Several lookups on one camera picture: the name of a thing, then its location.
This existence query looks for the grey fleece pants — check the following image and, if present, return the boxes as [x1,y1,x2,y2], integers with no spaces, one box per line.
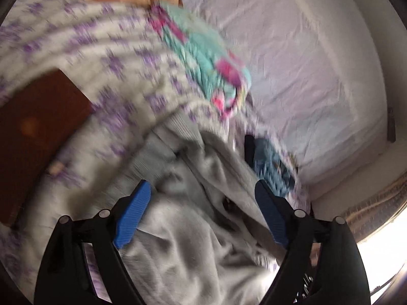
[110,112,282,304]

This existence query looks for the folded blue denim jeans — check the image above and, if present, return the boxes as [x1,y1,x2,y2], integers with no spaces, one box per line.
[253,139,295,197]

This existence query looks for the folded dark navy jeans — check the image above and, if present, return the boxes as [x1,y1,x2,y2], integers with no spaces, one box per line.
[244,134,255,168]

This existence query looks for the beige checked window curtain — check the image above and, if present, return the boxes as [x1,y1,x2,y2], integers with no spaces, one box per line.
[341,172,406,242]

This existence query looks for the brown wallet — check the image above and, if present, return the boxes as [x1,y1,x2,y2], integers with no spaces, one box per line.
[1,70,92,226]

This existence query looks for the floral teal pink quilt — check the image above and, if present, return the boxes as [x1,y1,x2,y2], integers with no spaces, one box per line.
[149,0,252,118]

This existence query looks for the purple floral bed sheet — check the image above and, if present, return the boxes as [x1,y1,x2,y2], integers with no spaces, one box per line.
[0,0,313,305]

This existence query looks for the white lace curtain cover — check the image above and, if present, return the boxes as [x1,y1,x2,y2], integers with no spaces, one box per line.
[182,0,387,185]

